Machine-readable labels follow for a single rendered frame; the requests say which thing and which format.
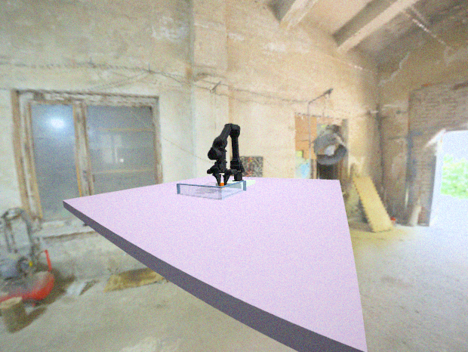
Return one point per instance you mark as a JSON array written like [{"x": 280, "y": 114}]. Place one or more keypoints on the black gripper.
[{"x": 227, "y": 172}]

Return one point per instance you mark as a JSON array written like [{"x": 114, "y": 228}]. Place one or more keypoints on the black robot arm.
[{"x": 218, "y": 152}]

